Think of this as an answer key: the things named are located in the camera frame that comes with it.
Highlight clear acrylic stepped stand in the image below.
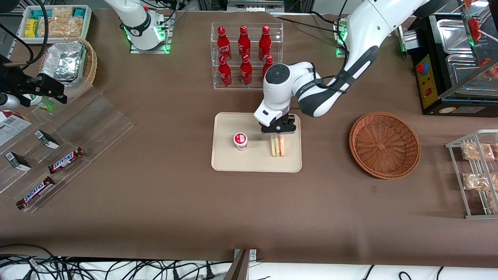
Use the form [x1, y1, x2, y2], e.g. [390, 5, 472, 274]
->
[0, 86, 135, 214]

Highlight red white printed carton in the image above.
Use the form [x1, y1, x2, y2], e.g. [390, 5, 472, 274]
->
[0, 110, 32, 147]

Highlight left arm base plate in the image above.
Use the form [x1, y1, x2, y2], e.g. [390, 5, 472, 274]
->
[335, 19, 351, 58]

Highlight snickers chocolate bar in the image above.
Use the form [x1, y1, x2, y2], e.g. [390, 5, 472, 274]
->
[48, 147, 85, 174]
[16, 176, 56, 210]

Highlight silver foil container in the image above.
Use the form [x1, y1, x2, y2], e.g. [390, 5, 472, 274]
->
[41, 42, 86, 82]

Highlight grey wire rack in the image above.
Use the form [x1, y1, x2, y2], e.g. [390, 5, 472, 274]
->
[445, 129, 498, 219]

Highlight clear cracker bag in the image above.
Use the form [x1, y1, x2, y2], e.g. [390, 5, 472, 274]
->
[60, 16, 84, 37]
[38, 17, 63, 38]
[52, 7, 74, 20]

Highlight black looped cable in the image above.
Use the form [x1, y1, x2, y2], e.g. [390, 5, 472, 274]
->
[0, 243, 59, 259]

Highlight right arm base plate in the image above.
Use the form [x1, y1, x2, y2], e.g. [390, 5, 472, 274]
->
[130, 12, 172, 54]

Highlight aluminium frame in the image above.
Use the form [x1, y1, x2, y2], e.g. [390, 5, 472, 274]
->
[196, 0, 314, 14]

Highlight brown table cover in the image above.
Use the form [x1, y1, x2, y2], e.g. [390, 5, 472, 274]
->
[0, 8, 498, 269]

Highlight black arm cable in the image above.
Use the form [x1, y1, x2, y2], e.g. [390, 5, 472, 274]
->
[315, 0, 351, 94]

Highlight white plastic bin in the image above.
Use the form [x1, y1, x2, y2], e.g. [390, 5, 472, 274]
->
[18, 5, 93, 44]

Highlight green white capped bottle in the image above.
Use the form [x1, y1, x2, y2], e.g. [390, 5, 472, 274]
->
[21, 93, 56, 113]

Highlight brown round wicker basket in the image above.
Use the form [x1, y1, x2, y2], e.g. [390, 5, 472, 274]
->
[349, 112, 421, 180]

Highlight silver metal box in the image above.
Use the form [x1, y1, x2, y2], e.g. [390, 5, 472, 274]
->
[398, 26, 423, 53]

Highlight red skewered food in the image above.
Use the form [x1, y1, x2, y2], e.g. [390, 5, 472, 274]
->
[468, 17, 483, 41]

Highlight dark camera post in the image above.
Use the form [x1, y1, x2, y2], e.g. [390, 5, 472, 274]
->
[224, 249, 251, 280]

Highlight small black white box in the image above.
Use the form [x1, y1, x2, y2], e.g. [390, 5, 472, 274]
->
[34, 130, 60, 150]
[5, 152, 32, 172]

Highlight grey cylindrical object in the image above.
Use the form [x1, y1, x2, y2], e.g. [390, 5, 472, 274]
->
[0, 93, 20, 110]

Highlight steel warmer tray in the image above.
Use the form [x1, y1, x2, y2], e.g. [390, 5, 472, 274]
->
[445, 54, 498, 96]
[437, 19, 473, 55]

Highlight triangle sandwich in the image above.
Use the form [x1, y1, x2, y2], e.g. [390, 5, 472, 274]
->
[271, 134, 285, 158]

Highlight beige plastic tray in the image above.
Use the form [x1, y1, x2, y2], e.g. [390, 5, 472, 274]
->
[211, 112, 302, 173]

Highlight tan wicker basket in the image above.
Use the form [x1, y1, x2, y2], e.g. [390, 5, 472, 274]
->
[38, 37, 98, 100]

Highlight black food warmer appliance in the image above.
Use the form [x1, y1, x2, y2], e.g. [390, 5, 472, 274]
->
[401, 12, 498, 117]

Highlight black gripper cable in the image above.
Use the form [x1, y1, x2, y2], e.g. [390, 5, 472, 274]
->
[21, 0, 49, 70]

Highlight clear acrylic bottle rack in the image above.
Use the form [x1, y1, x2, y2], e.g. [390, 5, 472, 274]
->
[210, 22, 284, 91]

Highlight tangled black cables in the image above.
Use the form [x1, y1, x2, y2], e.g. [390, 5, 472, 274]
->
[0, 253, 234, 280]

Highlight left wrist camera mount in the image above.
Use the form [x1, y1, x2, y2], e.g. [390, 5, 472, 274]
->
[260, 114, 298, 135]

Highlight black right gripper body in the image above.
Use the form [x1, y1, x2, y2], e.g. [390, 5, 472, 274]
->
[0, 54, 39, 96]

